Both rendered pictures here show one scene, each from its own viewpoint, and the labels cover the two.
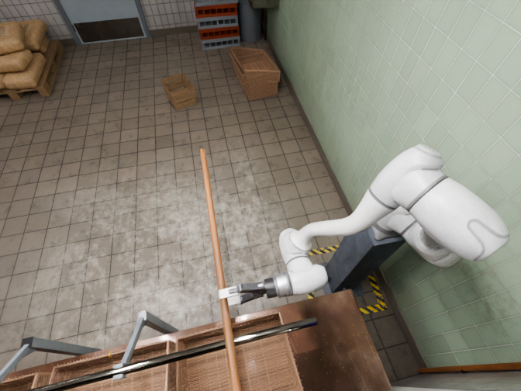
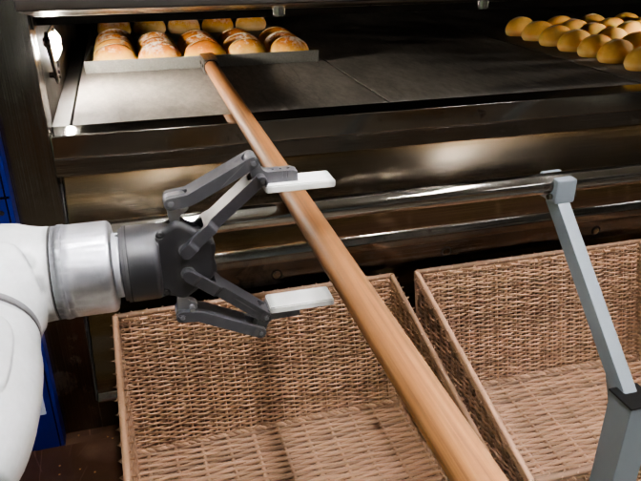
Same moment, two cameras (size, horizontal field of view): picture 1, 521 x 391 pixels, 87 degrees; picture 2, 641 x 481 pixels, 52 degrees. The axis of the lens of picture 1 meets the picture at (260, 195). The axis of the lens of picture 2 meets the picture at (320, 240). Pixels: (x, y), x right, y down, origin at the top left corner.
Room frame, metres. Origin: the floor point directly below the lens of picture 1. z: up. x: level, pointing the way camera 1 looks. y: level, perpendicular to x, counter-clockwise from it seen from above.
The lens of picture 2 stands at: (0.87, 0.11, 1.49)
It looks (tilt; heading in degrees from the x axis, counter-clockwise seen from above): 26 degrees down; 177
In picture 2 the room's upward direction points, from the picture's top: straight up
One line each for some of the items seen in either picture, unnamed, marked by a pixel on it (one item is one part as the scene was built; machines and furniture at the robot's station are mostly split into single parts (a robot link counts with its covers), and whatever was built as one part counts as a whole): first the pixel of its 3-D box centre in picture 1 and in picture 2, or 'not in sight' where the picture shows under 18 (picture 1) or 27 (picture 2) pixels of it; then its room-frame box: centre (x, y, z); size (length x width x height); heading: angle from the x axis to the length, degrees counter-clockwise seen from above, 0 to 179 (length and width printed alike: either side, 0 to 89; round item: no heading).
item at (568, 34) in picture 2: not in sight; (634, 36); (-0.95, 1.06, 1.21); 0.61 x 0.48 x 0.06; 13
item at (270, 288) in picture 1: (263, 288); (167, 259); (0.29, -0.01, 1.19); 0.09 x 0.07 x 0.08; 103
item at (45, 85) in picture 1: (24, 69); not in sight; (3.60, 3.33, 0.07); 1.20 x 0.80 x 0.14; 13
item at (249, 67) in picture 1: (254, 64); not in sight; (3.32, 0.08, 0.32); 0.56 x 0.49 x 0.28; 21
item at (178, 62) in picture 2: not in sight; (197, 48); (-0.90, -0.12, 1.20); 0.55 x 0.36 x 0.03; 103
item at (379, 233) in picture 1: (384, 217); not in sight; (0.70, -0.66, 1.03); 0.22 x 0.18 x 0.06; 11
